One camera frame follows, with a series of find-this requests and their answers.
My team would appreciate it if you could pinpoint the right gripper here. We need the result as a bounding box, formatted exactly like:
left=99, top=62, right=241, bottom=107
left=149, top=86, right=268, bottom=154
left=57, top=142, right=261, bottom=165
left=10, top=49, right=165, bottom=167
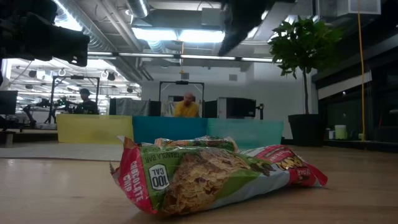
left=217, top=0, right=277, bottom=57

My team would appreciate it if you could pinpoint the red chocolate chip granola bar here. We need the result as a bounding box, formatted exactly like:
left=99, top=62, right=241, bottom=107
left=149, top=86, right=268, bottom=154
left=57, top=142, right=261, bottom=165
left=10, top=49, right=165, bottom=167
left=239, top=144, right=329, bottom=188

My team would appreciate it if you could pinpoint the green chocolate chip granola packet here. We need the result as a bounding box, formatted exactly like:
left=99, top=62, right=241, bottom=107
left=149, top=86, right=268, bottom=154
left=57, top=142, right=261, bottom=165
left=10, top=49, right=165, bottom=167
left=109, top=135, right=292, bottom=217

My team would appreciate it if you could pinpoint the long ceiling light bar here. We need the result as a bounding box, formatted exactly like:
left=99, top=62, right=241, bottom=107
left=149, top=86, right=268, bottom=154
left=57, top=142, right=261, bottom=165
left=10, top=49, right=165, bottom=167
left=86, top=51, right=282, bottom=63

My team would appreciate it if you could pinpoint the green leafy potted tree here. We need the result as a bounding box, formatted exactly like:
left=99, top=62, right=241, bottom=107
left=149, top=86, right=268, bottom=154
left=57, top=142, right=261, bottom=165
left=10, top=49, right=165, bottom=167
left=267, top=17, right=343, bottom=115

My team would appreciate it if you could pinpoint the black computer monitor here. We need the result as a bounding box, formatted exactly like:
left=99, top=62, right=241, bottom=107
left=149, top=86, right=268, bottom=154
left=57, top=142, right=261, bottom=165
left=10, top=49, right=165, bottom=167
left=0, top=90, right=19, bottom=115

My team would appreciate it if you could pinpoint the black computer cabinet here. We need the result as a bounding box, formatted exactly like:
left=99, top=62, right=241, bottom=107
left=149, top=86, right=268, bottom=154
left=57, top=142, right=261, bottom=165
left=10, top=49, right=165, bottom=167
left=203, top=96, right=257, bottom=119

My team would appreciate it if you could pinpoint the person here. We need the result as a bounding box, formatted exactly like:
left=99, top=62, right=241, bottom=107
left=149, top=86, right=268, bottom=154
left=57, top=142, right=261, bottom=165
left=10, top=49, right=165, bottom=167
left=74, top=88, right=100, bottom=115
left=173, top=91, right=200, bottom=118

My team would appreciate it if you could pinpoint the teal plastic bin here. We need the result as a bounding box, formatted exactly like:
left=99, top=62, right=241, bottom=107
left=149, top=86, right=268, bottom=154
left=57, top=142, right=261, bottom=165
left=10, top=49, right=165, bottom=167
left=206, top=118, right=285, bottom=150

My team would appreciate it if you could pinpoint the grey covered equipment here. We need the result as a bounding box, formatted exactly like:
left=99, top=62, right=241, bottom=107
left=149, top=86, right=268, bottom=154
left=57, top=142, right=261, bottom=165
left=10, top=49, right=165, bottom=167
left=108, top=97, right=150, bottom=117

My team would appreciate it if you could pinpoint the dark blue plastic bin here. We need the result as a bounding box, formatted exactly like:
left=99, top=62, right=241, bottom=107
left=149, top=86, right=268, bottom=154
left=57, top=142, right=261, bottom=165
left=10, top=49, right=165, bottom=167
left=132, top=115, right=208, bottom=144

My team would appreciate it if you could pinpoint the white ceiling unit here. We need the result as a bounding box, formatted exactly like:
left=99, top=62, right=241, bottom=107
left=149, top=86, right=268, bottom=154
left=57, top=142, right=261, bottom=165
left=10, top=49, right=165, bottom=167
left=317, top=0, right=382, bottom=17

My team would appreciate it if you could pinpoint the pale green jar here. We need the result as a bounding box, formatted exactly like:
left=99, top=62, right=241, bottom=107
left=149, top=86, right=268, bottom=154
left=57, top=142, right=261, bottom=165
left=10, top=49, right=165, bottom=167
left=334, top=124, right=348, bottom=140

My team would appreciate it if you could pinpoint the silver ventilation duct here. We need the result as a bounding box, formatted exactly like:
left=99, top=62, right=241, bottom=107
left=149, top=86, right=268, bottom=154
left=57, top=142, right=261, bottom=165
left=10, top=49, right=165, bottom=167
left=55, top=0, right=153, bottom=82

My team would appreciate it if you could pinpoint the round silver duct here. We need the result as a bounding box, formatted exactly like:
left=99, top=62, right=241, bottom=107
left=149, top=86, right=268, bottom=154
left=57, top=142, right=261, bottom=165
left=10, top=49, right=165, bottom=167
left=126, top=0, right=150, bottom=19

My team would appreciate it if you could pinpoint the yellow extension cable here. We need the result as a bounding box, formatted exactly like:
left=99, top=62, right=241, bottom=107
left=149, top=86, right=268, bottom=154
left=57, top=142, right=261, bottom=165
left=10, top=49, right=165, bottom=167
left=356, top=0, right=367, bottom=141

